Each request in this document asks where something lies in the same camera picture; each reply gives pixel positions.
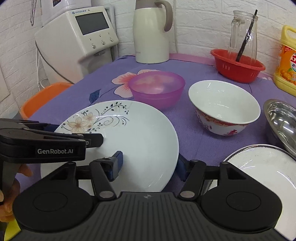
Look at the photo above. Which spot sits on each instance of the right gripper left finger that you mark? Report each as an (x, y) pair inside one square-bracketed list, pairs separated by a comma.
[(104, 171)]

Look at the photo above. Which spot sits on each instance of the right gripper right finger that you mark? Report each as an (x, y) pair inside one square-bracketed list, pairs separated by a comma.
[(192, 173)]

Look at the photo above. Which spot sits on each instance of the white floral plate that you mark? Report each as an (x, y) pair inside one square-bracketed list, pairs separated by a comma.
[(145, 136)]

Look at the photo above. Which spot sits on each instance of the white red-patterned ceramic bowl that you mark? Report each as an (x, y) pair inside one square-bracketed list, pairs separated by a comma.
[(223, 108)]

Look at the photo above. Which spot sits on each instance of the white dark-rimmed plate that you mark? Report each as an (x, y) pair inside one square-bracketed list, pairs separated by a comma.
[(274, 168)]

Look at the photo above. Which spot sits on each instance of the purple plastic bowl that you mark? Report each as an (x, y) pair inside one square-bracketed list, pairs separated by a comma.
[(159, 89)]

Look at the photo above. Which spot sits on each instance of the stainless steel bowl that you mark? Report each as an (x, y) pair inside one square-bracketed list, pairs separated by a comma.
[(280, 124)]

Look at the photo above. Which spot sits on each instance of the orange gloved left hand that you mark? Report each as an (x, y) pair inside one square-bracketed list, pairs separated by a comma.
[(7, 207)]

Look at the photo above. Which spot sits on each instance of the orange plastic basin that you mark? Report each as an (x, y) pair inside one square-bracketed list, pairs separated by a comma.
[(41, 98)]

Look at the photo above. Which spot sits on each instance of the red plastic basket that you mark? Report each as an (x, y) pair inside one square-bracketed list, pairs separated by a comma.
[(244, 71)]

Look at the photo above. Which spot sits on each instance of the white water dispenser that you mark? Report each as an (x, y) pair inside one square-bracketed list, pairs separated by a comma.
[(77, 43)]

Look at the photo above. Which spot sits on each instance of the yellow detergent bottle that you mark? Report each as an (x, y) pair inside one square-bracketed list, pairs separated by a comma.
[(284, 76)]

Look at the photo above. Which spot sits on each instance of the white water purifier unit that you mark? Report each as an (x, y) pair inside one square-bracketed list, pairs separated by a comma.
[(53, 8)]

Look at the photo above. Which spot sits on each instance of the clear glass jar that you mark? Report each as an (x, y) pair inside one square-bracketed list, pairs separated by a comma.
[(231, 48)]

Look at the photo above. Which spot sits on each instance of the cream thermos jug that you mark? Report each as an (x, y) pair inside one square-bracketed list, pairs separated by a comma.
[(151, 22)]

